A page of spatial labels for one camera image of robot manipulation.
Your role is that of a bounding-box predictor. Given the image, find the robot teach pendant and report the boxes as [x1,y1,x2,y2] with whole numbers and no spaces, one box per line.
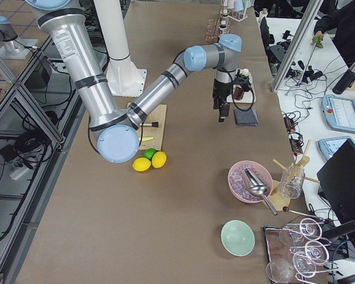
[322,95,355,133]

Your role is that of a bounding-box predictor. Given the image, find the yellow lemon upper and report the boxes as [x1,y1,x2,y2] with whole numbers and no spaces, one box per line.
[151,151,167,169]

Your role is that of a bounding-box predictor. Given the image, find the steel muddler black tip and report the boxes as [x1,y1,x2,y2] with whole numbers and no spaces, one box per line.
[143,121,159,128]

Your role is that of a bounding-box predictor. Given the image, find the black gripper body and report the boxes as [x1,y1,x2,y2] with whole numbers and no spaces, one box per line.
[212,79,231,122]

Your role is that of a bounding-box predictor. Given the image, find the wine glass upper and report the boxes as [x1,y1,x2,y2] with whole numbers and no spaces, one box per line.
[279,218,322,246]

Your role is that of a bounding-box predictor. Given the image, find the tea bottle middle rack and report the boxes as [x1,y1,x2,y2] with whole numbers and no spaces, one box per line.
[220,9,228,26]

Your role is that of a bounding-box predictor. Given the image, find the tea bottle rack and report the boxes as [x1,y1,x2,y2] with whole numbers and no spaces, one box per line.
[233,69,250,101]
[218,20,227,37]
[220,9,228,26]

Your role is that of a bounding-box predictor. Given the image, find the cream serving tray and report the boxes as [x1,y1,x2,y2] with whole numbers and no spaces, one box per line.
[227,73,255,104]

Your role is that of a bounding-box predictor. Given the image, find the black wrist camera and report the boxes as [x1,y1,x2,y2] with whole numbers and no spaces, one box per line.
[233,75,251,92]

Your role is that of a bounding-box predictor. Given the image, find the tea bottle right rack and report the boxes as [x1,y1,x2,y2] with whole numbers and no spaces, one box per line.
[218,20,227,37]

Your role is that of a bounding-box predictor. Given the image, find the yellow lemon lower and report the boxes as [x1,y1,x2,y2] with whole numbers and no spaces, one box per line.
[132,157,151,172]

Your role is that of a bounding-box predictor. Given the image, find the black water bottle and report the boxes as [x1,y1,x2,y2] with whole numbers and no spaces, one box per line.
[332,62,355,95]

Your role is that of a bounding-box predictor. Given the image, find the pink bowl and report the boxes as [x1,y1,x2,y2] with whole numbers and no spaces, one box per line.
[227,160,274,205]

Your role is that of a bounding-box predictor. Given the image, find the clear glass mug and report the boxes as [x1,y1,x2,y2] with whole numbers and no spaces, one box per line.
[279,165,305,199]

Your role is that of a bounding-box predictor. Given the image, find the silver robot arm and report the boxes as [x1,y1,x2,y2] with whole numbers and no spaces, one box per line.
[29,1,242,163]
[0,16,38,60]

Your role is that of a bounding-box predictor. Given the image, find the black monitor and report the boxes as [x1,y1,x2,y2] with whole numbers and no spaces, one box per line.
[317,139,355,248]

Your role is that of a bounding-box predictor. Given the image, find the grey folded cloth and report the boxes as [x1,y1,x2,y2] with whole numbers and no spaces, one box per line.
[234,108,259,126]

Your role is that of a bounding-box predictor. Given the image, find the mint green bowl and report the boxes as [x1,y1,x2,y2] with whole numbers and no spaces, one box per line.
[221,220,255,257]

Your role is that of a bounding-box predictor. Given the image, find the tea bottle top rack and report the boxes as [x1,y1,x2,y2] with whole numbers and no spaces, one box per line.
[233,69,250,101]

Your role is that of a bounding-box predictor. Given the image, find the yellow plastic knife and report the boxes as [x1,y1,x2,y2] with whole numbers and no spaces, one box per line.
[138,137,154,141]

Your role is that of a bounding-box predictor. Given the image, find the aluminium frame post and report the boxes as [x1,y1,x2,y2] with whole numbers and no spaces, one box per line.
[271,0,323,93]

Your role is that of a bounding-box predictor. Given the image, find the copper wire bottle rack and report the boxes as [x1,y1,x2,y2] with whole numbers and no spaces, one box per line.
[204,19,231,44]

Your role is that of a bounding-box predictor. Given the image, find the white cup rack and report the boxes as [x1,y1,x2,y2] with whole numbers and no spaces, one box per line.
[221,0,250,22]

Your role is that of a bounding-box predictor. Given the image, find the wine glass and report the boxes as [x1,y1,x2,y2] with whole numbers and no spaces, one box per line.
[289,241,332,279]
[265,259,296,283]
[279,218,322,246]

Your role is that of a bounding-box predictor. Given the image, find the green lime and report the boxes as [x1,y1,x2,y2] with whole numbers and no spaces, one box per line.
[143,148,157,160]

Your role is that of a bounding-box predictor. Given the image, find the wine glass middle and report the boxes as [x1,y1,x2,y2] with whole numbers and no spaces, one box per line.
[289,241,332,279]

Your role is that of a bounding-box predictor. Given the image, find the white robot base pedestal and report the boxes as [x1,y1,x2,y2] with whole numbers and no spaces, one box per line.
[94,0,147,97]

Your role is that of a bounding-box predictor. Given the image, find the yellow lemon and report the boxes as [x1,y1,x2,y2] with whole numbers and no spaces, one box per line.
[151,151,167,169]
[132,157,151,172]

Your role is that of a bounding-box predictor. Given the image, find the wine glass lower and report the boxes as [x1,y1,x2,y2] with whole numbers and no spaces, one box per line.
[265,259,296,283]

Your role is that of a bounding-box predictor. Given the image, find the person in black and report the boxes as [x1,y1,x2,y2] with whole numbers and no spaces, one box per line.
[312,1,355,66]

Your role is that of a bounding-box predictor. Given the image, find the clear ice cubes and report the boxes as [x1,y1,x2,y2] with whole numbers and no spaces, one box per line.
[230,162,272,201]

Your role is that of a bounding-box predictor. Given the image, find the black glass tray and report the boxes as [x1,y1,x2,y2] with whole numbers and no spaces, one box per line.
[264,227,338,283]

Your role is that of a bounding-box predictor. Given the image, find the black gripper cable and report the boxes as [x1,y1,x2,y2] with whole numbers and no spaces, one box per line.
[230,79,257,112]

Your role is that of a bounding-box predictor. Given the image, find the wooden cup stand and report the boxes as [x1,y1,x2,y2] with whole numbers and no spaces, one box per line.
[273,140,320,200]

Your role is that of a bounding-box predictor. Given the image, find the wooden cutting board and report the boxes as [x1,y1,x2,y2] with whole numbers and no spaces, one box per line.
[139,104,167,151]

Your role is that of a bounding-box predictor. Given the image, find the steel ice scoop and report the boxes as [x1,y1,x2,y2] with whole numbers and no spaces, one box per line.
[244,168,278,215]

